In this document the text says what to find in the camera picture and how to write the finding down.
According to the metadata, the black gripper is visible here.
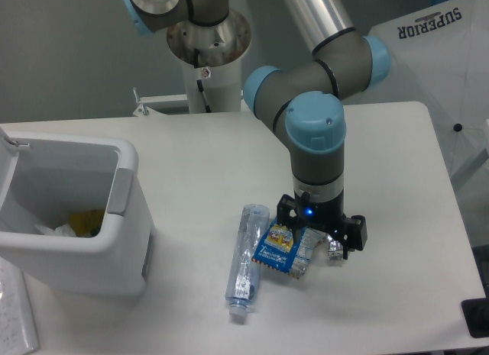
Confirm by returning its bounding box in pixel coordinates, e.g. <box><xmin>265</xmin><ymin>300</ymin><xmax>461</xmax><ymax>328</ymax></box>
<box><xmin>277</xmin><ymin>190</ymin><xmax>368</xmax><ymax>260</ymax></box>

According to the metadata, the blue snack wrapper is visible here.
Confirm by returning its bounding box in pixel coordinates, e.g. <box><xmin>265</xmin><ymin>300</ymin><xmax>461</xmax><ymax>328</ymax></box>
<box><xmin>252</xmin><ymin>218</ymin><xmax>344</xmax><ymax>279</ymax></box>

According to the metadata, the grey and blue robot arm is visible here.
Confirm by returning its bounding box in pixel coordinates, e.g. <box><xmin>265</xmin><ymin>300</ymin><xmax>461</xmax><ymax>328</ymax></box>
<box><xmin>123</xmin><ymin>0</ymin><xmax>390</xmax><ymax>253</ymax></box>

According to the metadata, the yellow trash in can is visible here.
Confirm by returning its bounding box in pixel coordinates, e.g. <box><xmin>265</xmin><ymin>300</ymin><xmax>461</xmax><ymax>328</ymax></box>
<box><xmin>35</xmin><ymin>209</ymin><xmax>105</xmax><ymax>238</ymax></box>

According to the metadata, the white trash can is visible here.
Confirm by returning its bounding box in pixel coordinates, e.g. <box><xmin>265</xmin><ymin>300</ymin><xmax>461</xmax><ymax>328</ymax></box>
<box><xmin>1</xmin><ymin>131</ymin><xmax>154</xmax><ymax>295</ymax></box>

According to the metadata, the clear plastic bottle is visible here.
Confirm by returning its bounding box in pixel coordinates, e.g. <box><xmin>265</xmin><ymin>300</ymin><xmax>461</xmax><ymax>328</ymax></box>
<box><xmin>225</xmin><ymin>204</ymin><xmax>270</xmax><ymax>324</ymax></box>

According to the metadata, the black device at edge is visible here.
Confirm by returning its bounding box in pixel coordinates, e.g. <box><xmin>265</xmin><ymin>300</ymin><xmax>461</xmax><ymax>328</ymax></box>
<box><xmin>461</xmin><ymin>298</ymin><xmax>488</xmax><ymax>338</ymax></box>

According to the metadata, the white SUPERIOR umbrella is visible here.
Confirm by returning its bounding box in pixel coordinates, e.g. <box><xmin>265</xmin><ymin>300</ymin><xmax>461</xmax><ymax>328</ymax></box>
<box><xmin>361</xmin><ymin>0</ymin><xmax>488</xmax><ymax>189</ymax></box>

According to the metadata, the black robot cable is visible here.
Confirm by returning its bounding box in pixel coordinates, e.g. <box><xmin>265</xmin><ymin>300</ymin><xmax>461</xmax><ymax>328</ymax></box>
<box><xmin>192</xmin><ymin>48</ymin><xmax>212</xmax><ymax>114</ymax></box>

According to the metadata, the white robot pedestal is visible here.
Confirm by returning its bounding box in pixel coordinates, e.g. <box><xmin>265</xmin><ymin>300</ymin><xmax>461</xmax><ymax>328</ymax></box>
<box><xmin>167</xmin><ymin>9</ymin><xmax>251</xmax><ymax>114</ymax></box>

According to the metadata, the white table clamp bracket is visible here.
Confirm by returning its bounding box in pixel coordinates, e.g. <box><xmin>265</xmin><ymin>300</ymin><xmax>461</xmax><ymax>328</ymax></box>
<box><xmin>132</xmin><ymin>87</ymin><xmax>189</xmax><ymax>117</ymax></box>

